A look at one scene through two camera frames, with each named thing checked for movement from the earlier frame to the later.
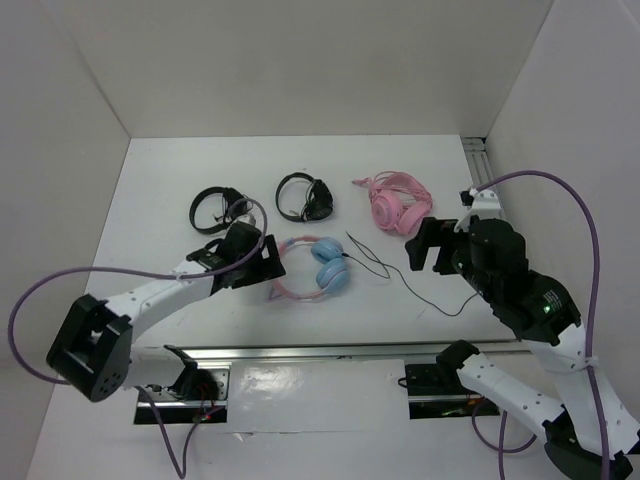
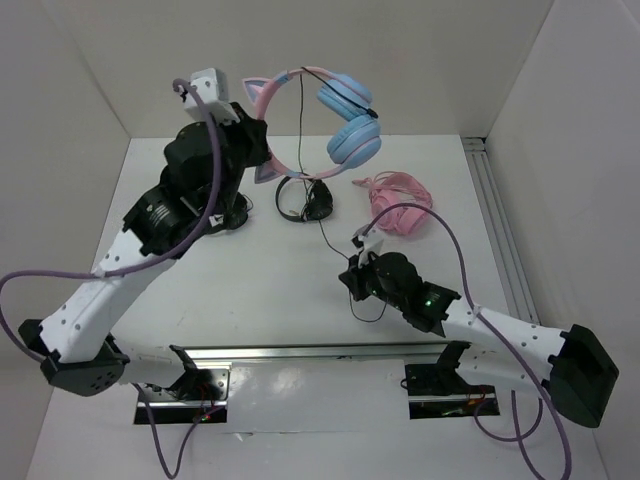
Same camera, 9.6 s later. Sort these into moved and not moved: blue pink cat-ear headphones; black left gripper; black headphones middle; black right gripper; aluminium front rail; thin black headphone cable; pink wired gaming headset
Moved: black right gripper; black left gripper; thin black headphone cable; blue pink cat-ear headphones
Not moved: aluminium front rail; pink wired gaming headset; black headphones middle
